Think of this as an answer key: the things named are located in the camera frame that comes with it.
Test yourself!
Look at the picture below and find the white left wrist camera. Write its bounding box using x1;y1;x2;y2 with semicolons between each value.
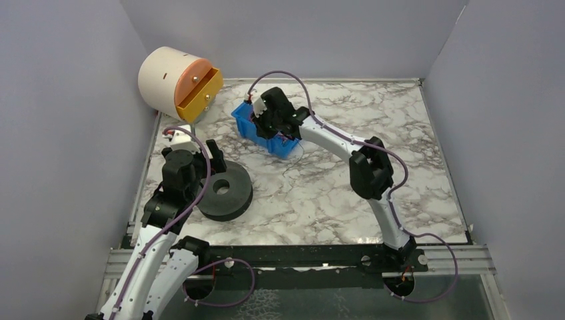
163;130;199;154

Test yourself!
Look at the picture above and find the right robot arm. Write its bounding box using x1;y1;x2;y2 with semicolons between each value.
251;87;416;269

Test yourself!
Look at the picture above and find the black cable spool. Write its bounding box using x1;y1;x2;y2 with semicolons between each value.
197;160;253;222

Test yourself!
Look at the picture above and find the yellow drawer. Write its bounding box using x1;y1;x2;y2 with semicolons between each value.
174;67;224;123

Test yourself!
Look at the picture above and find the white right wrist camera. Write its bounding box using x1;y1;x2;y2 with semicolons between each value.
244;93;267;117

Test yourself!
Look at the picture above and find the cream cylindrical drawer cabinet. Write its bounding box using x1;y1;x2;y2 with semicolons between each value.
138;47;218;123

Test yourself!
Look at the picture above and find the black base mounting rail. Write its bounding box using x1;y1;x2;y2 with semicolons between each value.
121;234;429;293

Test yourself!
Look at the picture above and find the blue plastic bin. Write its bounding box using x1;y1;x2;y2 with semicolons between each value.
231;102;299;159

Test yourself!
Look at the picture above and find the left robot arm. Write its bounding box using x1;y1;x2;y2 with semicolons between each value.
86;139;227;319

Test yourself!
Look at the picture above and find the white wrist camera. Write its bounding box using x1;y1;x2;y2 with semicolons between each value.
244;93;267;117
163;130;199;154

